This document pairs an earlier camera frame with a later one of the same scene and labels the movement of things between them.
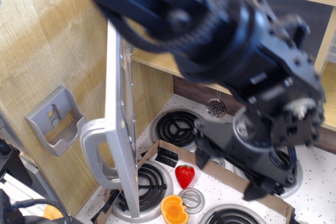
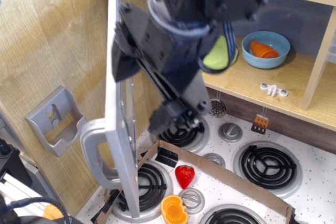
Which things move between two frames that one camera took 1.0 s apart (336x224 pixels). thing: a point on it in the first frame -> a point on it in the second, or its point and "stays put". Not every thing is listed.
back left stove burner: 175,126 stays put
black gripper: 218,138 -> 170,59
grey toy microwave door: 110,145 stays put
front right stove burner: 231,214 stays put
